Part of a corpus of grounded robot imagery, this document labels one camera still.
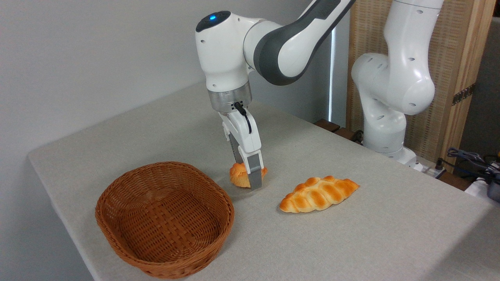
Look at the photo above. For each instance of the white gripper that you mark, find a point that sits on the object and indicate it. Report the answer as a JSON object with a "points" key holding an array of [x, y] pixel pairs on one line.
{"points": [[244, 132]]}

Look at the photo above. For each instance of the round orange muffin bread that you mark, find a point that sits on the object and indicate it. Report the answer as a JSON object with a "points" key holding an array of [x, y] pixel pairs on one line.
{"points": [[239, 176]]}

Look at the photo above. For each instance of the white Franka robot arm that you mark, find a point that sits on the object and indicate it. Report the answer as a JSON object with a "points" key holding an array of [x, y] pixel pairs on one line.
{"points": [[394, 86]]}

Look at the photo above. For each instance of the braided golden bread loaf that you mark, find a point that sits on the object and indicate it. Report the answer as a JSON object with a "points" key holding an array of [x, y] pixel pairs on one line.
{"points": [[318, 194]]}

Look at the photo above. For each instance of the brown wicker basket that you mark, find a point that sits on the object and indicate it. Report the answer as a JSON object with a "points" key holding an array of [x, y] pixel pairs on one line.
{"points": [[164, 218]]}

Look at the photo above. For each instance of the black metal screen hinge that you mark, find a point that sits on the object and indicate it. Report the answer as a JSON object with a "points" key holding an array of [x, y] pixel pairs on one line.
{"points": [[463, 95]]}

